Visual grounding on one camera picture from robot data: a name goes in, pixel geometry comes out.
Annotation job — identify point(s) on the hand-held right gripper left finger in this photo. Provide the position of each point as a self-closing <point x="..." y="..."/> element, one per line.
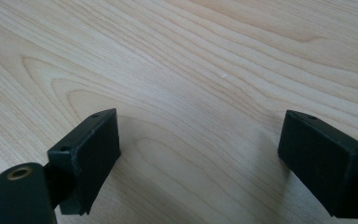
<point x="88" y="161"/>

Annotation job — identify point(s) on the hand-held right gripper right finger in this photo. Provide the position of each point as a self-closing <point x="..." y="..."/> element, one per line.
<point x="326" y="168"/>

